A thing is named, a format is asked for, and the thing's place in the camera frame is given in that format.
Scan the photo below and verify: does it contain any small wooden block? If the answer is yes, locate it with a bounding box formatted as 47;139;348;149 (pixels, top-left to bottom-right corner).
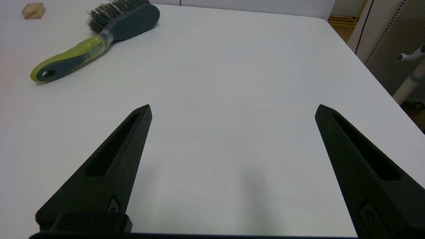
22;3;46;20

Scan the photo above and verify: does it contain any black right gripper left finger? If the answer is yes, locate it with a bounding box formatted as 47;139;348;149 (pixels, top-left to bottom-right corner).
36;104;153;232

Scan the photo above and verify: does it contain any white desk leg with crank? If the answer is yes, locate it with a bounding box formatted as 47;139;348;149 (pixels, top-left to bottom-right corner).
393;45;425;105

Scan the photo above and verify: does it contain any grey perforated desk panel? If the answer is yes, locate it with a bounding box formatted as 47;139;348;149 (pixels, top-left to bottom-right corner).
355;0;425;97

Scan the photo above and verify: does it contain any light wooden slatted shelf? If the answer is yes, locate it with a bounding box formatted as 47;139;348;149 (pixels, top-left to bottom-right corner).
328;13;361;43

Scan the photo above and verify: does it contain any grey brush with green handle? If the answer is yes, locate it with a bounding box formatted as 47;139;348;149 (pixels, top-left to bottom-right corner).
31;0;160;83

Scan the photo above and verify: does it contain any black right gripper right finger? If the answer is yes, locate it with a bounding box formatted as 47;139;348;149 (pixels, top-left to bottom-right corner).
315;104;425;239

